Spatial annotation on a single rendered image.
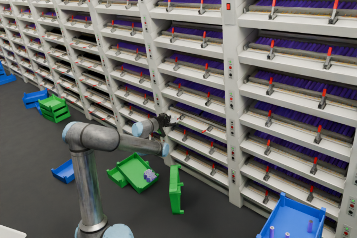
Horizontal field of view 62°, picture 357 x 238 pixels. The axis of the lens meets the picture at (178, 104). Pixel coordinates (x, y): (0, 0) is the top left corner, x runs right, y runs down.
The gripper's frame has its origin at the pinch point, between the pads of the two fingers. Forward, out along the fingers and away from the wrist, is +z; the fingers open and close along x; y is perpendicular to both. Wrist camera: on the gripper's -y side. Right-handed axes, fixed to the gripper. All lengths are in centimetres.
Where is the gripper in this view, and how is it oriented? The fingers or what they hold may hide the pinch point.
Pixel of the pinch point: (176, 120)
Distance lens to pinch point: 214.7
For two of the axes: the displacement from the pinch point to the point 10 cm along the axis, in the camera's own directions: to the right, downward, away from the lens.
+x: -7.0, -2.6, 6.7
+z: 7.1, -1.8, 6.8
